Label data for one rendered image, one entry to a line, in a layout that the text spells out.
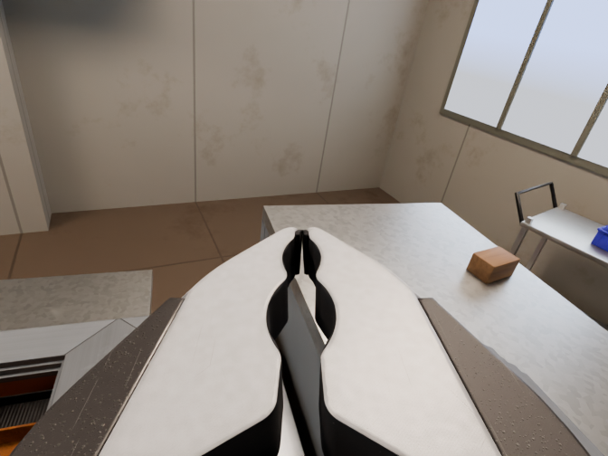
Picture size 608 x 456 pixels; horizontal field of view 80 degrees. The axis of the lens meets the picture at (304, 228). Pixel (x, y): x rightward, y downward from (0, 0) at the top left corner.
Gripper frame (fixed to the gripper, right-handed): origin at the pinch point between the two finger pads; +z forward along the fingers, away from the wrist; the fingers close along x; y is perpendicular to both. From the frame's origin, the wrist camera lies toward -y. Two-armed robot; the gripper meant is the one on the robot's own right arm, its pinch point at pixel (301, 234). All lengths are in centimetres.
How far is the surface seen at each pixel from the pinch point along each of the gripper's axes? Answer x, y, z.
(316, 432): 2, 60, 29
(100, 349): -43, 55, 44
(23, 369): -56, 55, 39
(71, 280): -69, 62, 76
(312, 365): 2, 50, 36
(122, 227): -133, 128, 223
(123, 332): -40, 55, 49
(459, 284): 35, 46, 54
